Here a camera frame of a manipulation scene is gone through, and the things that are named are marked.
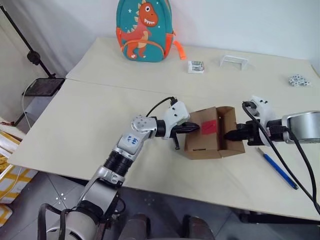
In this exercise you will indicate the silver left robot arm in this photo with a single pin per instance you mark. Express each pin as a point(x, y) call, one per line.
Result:
point(125, 155)

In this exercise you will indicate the red tape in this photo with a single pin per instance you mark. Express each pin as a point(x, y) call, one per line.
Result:
point(209, 127)

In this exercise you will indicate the black stand pole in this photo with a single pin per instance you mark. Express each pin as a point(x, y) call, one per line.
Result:
point(32, 53)

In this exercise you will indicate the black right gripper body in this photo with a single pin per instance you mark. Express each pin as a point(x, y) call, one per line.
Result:
point(250, 132)

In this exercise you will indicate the brown cardboard box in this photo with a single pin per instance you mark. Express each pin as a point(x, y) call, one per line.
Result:
point(200, 147)

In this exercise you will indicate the black table frame bar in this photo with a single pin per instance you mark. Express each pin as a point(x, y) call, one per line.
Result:
point(280, 218)

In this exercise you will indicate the dark rounded shape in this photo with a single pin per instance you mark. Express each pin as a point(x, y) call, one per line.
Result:
point(136, 227)
point(200, 228)

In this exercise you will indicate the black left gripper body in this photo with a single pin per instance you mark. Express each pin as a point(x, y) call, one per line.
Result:
point(175, 131)

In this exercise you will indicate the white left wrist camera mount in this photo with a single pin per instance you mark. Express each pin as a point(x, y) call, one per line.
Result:
point(177, 112)

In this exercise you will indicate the small white printed box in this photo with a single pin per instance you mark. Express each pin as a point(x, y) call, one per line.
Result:
point(196, 67)

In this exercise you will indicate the blue pen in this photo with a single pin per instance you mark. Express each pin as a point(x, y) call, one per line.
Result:
point(277, 168)

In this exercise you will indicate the white frame stand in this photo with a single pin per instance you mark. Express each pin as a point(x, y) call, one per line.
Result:
point(233, 58)

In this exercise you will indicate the cluster of small white pieces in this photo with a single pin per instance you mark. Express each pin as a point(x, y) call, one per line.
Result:
point(299, 81)

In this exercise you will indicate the black stand tray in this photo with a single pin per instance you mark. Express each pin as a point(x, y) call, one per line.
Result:
point(45, 86)

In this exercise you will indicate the teal dinosaur backpack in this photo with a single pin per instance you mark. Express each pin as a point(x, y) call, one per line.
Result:
point(145, 32)

